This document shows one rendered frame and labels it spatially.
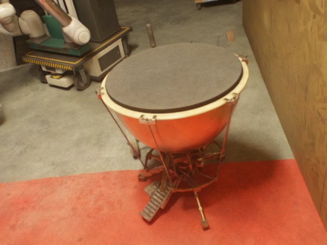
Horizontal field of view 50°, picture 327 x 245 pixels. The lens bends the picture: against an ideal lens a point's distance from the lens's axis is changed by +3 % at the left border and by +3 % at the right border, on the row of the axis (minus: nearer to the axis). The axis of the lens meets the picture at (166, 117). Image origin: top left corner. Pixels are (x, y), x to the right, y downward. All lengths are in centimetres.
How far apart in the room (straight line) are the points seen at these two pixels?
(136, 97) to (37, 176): 127
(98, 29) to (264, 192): 221
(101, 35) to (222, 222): 224
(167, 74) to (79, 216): 103
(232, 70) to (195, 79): 18
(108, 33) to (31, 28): 70
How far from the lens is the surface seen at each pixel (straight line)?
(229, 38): 391
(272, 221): 199
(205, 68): 165
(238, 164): 227
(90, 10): 342
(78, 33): 297
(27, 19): 355
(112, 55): 354
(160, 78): 161
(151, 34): 201
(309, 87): 189
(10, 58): 451
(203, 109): 139
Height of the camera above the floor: 156
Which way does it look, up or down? 35 degrees down
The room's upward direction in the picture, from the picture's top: 10 degrees counter-clockwise
